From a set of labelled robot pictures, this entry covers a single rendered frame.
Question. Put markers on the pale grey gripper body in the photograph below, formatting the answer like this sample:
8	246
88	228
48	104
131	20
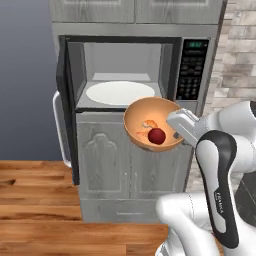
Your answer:
186	124

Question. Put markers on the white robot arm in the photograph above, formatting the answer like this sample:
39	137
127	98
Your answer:
213	213

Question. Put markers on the red tomato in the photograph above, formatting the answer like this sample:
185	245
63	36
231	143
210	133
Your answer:
156	136

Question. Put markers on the orange shrimp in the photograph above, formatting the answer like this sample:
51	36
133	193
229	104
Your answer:
149	124

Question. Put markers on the orange bowl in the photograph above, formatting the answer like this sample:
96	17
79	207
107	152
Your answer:
140	111

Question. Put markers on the grey microwave oven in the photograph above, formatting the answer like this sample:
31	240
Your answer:
195	66

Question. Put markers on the white microwave turntable plate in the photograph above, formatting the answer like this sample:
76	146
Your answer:
116	92

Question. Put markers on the black microwave door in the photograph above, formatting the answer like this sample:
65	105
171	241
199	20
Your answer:
68	110

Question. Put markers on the grey carved cupboard door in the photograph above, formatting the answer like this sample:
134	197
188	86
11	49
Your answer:
101	160
156	176

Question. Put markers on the small grey cupboard knob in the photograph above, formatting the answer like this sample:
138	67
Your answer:
125	173
135	173

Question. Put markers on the grey drawer front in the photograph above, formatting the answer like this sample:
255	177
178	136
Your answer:
116	210

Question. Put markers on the grey wooden cupboard door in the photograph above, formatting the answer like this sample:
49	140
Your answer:
178	10
91	10

